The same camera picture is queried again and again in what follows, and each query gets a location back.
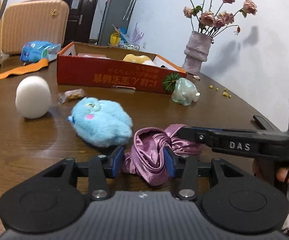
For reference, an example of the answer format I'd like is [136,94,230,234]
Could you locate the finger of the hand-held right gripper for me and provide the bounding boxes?
[185,126,282,133]
[178,128,289,159]

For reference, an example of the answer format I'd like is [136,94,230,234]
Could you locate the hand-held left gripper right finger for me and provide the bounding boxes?
[163,146,250,201]

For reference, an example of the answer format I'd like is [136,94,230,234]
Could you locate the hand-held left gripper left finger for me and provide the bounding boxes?
[38,145,125,201]

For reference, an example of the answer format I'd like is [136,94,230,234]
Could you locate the pink satin scrunchie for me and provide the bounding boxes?
[121,124,204,186]

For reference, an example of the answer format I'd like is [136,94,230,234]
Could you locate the red cardboard box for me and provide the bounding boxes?
[57,41,187,95]

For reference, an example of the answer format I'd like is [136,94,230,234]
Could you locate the yellow plush toy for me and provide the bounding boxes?
[122,54,153,64]

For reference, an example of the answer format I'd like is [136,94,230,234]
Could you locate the person's right hand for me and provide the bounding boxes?
[252,159,289,183]

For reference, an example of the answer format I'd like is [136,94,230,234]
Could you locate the black phone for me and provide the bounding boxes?
[253,115,281,132]

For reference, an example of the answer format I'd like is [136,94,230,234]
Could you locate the scattered yellow crumbs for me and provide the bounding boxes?
[209,85,232,99]

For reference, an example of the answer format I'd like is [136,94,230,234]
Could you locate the blue plush toy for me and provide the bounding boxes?
[67,97,133,147]

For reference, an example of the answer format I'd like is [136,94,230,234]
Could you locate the pale green plastic bag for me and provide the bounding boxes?
[172,77,200,105]

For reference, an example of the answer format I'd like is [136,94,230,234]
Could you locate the small clear snack packet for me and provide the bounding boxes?
[58,89,85,104]

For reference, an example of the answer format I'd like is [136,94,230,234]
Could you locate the pink textured vase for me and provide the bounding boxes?
[182,31,214,76]

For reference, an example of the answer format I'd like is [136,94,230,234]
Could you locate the white foam cylinder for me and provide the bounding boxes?
[15,76,52,119]

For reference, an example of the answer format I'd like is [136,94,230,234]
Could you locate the dried pink roses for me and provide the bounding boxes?
[174,0,258,38]

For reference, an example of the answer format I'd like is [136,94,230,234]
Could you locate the purple coral ornament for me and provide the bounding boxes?
[128,22,145,45]

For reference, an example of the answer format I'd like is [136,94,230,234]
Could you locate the blue tissue pack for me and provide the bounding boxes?
[20,41,61,62]

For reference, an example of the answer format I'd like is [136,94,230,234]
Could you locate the grey refrigerator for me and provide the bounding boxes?
[98,0,145,46]

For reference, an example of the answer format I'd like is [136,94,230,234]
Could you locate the dark entrance door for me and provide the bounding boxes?
[61,0,102,44]

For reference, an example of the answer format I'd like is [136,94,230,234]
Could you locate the hanging umbrella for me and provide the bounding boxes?
[123,0,138,21]

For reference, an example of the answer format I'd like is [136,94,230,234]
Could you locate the pink ribbed suitcase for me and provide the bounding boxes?
[1,0,70,55]

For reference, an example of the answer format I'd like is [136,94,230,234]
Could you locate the orange strap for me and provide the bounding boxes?
[0,58,49,85]

